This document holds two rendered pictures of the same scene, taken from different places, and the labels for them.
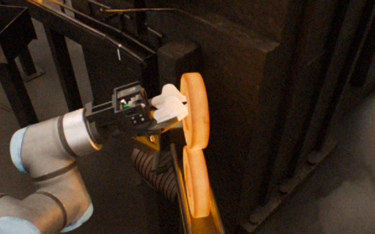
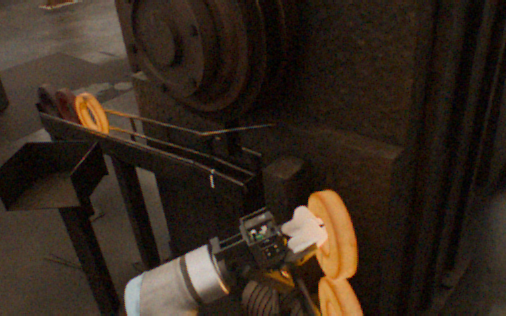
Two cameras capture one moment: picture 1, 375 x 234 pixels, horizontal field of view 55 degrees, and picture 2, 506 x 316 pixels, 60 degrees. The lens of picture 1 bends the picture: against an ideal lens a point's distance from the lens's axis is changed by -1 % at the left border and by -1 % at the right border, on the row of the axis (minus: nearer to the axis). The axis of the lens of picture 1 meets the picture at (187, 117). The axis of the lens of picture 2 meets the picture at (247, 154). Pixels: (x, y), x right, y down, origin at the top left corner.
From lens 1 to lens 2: 0.13 m
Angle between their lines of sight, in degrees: 12
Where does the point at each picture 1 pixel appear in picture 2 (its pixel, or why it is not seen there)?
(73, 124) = (199, 265)
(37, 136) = (157, 284)
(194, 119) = (340, 243)
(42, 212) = not seen: outside the picture
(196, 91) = (336, 210)
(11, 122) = (70, 278)
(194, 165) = (343, 299)
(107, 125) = (236, 262)
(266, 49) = (391, 155)
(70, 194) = not seen: outside the picture
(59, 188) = not seen: outside the picture
